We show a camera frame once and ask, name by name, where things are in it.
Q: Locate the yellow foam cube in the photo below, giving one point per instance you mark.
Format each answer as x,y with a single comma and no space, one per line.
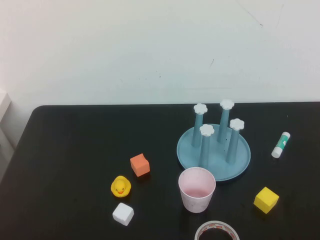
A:
266,200

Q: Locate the pink plastic cup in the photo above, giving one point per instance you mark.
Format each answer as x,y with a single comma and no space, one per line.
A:
196,203

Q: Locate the white foam cube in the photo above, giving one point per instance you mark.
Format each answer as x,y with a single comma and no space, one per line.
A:
123,214

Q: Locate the clear tape roll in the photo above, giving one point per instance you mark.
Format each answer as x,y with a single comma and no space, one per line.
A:
217,223

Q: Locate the yellow rubber duck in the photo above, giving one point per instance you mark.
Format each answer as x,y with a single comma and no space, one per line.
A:
121,186

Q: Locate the blue cup stand white caps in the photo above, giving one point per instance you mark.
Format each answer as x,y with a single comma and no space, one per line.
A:
232,170

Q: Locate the green white glue stick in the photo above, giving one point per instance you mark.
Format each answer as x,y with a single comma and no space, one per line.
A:
281,145

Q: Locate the orange foam cube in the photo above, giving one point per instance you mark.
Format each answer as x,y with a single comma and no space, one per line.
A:
140,165

